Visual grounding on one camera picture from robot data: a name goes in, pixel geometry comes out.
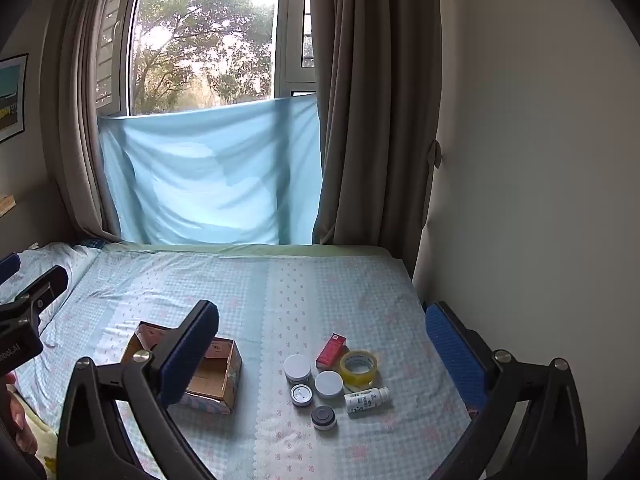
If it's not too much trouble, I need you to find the brown curtain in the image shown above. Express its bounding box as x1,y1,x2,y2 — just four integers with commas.
40,0,137,240
310,0,442,272

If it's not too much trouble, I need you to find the white vitamin bottle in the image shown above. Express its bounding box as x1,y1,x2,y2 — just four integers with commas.
344,387,390,414

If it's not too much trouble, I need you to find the yellow tape roll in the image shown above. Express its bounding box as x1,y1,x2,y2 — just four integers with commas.
338,350,378,388

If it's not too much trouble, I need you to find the red small carton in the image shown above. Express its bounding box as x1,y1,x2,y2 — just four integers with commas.
316,333,346,370

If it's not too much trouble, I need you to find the open cardboard box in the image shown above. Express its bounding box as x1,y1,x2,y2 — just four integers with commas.
120,322,242,415

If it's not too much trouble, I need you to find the framed wall picture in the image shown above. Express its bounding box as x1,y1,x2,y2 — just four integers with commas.
0,53,28,143

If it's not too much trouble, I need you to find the black cosmetic jar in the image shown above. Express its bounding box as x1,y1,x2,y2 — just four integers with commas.
310,405,337,431

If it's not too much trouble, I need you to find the window frame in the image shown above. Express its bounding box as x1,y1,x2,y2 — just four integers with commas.
96,0,314,116

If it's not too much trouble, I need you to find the white lid green jar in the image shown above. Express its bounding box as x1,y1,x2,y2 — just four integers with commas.
314,370,344,399

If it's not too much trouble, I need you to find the silver tin can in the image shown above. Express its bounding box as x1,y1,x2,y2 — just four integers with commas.
290,384,314,408

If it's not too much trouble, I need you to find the right brown curtain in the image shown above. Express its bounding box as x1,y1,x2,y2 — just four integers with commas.
310,0,442,272

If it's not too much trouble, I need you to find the light blue hanging sheet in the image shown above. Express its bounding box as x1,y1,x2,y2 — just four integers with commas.
99,94,322,245

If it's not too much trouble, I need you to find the person's left hand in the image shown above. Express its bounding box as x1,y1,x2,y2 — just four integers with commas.
4,372,38,455

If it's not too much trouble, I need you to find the small wall label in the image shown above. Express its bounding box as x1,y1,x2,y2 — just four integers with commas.
0,195,16,217

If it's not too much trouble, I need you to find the left brown curtain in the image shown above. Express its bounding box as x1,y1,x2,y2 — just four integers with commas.
40,0,137,240

